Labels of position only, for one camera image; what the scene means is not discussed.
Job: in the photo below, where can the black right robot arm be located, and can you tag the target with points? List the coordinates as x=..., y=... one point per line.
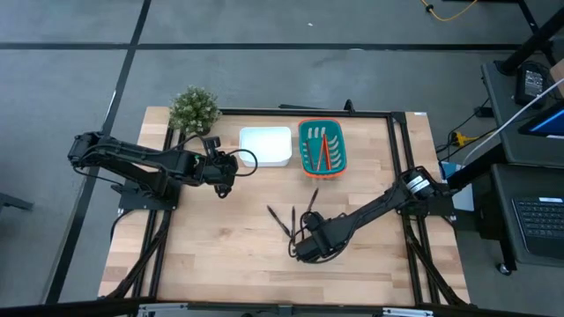
x=379, y=204

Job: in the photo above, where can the dark grey desk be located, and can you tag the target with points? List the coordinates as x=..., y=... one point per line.
x=502, y=110
x=502, y=211

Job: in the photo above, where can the black caster wheel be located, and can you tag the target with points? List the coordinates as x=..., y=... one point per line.
x=504, y=268

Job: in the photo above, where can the silver frame bracket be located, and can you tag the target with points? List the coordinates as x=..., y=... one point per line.
x=407, y=312
x=163, y=310

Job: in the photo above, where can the black desk leg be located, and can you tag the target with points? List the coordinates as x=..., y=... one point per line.
x=476, y=169

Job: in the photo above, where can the black diagonal beam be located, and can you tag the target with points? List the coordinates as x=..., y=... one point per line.
x=533, y=42

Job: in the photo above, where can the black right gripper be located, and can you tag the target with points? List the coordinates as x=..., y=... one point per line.
x=319, y=242

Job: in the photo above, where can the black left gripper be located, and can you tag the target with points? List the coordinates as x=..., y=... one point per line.
x=220, y=169

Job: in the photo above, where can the black power plug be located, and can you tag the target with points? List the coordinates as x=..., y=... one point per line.
x=484, y=112

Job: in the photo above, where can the screen with blue display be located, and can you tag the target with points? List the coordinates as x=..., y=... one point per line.
x=551, y=123

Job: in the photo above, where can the black aluminium table frame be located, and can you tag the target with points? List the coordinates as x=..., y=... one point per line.
x=264, y=112

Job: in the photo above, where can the white blue box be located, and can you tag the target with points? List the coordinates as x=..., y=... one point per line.
x=465, y=200

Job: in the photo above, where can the black pen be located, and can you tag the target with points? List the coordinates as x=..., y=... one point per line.
x=312, y=201
x=278, y=220
x=293, y=220

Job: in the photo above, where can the black power adapter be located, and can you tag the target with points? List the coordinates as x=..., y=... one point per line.
x=533, y=83

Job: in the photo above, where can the green basket orange rim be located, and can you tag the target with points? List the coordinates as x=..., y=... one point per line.
x=303, y=149

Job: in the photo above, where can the white plastic bin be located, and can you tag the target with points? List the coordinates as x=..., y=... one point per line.
x=264, y=145

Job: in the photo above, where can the black laptop keyboard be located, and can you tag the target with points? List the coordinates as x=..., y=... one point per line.
x=542, y=220

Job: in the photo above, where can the yellow power plug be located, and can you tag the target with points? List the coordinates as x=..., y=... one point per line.
x=458, y=139

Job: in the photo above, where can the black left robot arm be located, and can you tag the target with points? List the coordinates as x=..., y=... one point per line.
x=132, y=156

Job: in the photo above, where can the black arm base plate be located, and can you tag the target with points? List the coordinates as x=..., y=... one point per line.
x=132, y=202
x=440, y=208

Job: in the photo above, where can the green plant black pot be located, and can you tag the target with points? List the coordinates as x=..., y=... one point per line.
x=194, y=110

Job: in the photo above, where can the grey chair leg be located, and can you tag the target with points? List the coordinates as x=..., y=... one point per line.
x=13, y=201

